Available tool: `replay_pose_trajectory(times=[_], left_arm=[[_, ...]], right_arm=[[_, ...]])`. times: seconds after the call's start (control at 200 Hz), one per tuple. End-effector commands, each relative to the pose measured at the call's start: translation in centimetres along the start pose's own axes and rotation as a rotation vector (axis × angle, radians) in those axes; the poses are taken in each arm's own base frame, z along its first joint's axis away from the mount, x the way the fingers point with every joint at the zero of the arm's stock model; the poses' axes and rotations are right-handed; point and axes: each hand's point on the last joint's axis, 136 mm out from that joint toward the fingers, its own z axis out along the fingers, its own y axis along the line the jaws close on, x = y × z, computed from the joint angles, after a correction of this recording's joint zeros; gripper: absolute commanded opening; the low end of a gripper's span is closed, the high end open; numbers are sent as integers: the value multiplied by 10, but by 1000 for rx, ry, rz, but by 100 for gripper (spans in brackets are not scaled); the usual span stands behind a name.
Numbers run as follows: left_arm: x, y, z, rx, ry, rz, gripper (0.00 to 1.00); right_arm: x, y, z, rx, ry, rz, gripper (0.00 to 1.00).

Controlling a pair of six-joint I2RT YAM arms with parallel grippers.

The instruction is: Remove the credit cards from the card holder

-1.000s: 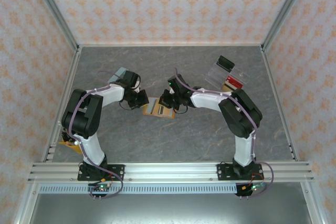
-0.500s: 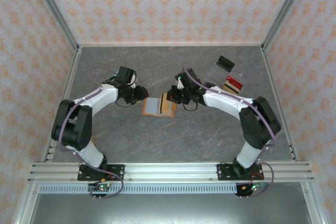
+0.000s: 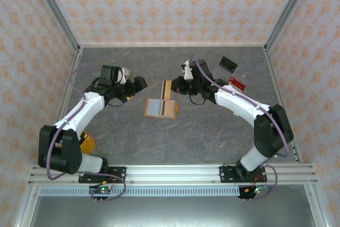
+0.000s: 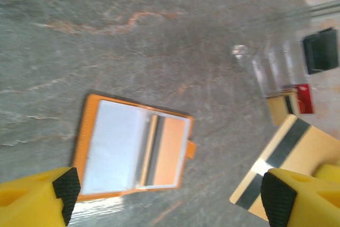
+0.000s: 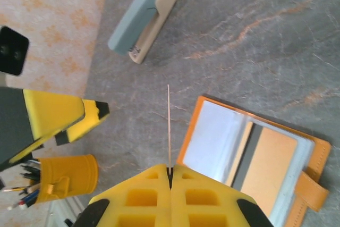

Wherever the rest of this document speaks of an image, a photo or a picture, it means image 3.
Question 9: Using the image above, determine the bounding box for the aluminium frame post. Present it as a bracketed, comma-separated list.
[264, 0, 317, 52]
[28, 0, 82, 52]

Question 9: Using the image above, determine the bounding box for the clear acrylic card box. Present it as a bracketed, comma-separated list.
[212, 56, 252, 91]

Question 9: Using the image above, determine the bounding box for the aluminium frame bar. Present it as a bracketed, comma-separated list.
[78, 43, 268, 48]
[263, 46, 303, 164]
[42, 47, 83, 164]

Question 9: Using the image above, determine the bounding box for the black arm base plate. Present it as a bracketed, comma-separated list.
[78, 166, 127, 184]
[219, 165, 267, 184]

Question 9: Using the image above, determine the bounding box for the small circuit board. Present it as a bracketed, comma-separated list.
[240, 184, 269, 201]
[89, 186, 114, 201]

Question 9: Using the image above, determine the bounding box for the grey metal panel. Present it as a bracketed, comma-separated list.
[28, 196, 318, 227]

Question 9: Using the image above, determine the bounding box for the orange leather card holder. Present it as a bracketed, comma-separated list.
[143, 98, 180, 119]

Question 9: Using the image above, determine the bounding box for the orange tape roll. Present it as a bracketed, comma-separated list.
[80, 130, 96, 155]

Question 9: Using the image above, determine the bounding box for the black credit card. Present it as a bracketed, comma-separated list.
[219, 56, 238, 74]

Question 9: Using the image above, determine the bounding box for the slotted grey cable duct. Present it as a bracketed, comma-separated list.
[39, 187, 241, 197]

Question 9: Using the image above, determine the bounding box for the red credit card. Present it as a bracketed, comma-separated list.
[228, 76, 248, 90]

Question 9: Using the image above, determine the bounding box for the grey card with dark stripe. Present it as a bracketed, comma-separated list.
[160, 100, 177, 117]

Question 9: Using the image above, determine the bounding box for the aluminium mounting rail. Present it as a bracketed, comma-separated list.
[28, 164, 319, 185]

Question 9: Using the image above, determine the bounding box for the gold card with black stripe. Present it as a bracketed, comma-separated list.
[160, 80, 173, 100]

